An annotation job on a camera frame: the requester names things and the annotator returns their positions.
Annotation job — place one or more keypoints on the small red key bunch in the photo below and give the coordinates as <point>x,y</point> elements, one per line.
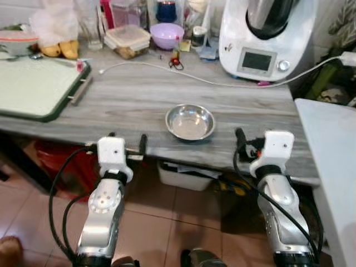
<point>176,61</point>

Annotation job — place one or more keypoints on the white appliance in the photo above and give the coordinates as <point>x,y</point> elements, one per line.
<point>331,178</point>

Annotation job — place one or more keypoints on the round steel bowl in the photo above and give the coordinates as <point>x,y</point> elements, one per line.
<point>190,122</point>

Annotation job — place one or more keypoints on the small dark jar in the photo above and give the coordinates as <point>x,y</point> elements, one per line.
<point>198,36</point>

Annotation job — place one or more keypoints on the purple plastic bowl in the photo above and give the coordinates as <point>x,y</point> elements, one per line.
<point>167,36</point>

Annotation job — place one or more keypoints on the lidded clear food container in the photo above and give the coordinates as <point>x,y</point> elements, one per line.
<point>128,41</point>

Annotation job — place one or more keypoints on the clear drinking glass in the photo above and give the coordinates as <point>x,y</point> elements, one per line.
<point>93,28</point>

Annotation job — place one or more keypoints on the red plastic crate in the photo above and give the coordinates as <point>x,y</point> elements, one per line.
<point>61,164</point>

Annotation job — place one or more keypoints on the clear pink container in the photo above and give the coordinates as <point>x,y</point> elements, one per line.
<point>128,12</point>

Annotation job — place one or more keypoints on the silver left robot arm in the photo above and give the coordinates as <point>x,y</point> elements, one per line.
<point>103,214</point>

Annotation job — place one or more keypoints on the white kitchen cooking machine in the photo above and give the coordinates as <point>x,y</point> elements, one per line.
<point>267,47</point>

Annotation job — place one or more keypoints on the white plastic bag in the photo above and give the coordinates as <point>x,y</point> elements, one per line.
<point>54,22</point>

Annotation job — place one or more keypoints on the dark blue jar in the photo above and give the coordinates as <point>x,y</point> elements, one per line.
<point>166,11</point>

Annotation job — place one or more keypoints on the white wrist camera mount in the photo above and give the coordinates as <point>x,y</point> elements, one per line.
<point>113,156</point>
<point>273,149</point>

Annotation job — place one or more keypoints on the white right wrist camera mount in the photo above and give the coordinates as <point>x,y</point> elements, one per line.
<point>273,149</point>

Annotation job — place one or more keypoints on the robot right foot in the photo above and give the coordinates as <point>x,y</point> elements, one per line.
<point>201,259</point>

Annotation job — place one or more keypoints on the white charger plug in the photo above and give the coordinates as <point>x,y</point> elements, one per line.
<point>348,58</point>

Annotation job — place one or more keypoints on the brown rounded object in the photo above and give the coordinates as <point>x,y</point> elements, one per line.
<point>8,253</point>

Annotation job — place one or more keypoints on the bowl with red rim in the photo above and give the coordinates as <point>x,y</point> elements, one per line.
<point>16,41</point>

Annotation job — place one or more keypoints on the light blue card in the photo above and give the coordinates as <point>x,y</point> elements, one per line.
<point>208,53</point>

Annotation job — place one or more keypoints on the green cutting board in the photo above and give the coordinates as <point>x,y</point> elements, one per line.
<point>33,89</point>

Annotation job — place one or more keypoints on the yellow fruit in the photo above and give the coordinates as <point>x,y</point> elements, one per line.
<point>50,50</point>
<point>70,50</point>

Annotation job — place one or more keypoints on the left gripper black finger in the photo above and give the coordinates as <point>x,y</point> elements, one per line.
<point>143,143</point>
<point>111,135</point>

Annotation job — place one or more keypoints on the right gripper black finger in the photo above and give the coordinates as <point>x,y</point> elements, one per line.
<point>241,138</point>

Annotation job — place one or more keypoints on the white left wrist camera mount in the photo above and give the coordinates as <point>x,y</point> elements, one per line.
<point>113,156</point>

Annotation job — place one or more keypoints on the white plastic bin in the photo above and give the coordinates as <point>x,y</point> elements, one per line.
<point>183,177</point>

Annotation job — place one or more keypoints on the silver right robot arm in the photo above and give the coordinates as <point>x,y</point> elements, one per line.
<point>283,208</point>

